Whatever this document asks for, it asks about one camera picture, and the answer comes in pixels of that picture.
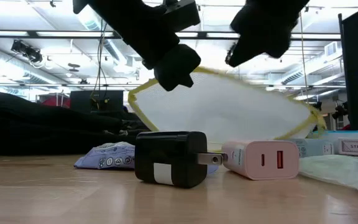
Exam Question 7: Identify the black room divider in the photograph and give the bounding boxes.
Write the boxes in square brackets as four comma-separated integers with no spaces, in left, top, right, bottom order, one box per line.
[70,90,124,113]

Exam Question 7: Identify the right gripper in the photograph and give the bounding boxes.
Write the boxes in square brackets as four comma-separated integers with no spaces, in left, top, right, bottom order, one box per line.
[224,0,310,68]

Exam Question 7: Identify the black hanging ceiling fixture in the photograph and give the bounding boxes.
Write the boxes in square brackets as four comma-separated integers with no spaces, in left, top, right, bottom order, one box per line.
[11,39,43,64]

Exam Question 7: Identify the black robot workstation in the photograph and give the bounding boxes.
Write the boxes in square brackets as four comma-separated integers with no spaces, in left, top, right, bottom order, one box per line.
[332,99,349,121]

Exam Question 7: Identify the clear pouch green edge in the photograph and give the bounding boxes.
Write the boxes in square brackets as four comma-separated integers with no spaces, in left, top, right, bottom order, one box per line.
[127,65,328,152]

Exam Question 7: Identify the white USB power adapter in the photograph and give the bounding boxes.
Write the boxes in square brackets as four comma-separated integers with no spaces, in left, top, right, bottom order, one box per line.
[221,139,300,181]

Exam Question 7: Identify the yellow pole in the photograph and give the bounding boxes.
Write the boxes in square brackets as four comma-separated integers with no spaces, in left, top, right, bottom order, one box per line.
[300,12,311,94]

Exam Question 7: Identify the black backpack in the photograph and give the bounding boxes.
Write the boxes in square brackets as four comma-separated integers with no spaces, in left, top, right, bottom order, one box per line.
[0,92,150,156]

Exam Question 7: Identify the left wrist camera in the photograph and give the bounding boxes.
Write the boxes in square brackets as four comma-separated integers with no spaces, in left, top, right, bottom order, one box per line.
[162,0,201,32]

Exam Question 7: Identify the clear bag green earphones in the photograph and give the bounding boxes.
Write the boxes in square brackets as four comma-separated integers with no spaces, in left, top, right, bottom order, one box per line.
[298,154,358,203]

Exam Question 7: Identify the blue wipes packet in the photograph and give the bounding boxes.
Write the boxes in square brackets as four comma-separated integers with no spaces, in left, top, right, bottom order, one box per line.
[74,141,219,175]

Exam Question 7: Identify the blue and white box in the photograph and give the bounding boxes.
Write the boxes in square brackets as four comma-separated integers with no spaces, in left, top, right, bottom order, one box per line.
[314,129,358,157]

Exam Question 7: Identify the red crate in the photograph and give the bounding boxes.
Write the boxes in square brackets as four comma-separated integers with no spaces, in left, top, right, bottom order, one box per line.
[39,93,71,109]

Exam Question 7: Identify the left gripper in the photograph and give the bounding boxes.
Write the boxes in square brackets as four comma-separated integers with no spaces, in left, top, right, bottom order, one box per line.
[116,7,202,93]

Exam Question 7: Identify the black wall charger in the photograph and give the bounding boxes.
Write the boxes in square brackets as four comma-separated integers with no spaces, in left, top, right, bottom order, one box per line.
[134,131,229,189]

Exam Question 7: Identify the pale blue printed packet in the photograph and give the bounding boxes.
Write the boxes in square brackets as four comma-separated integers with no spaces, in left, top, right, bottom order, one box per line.
[290,138,335,159]

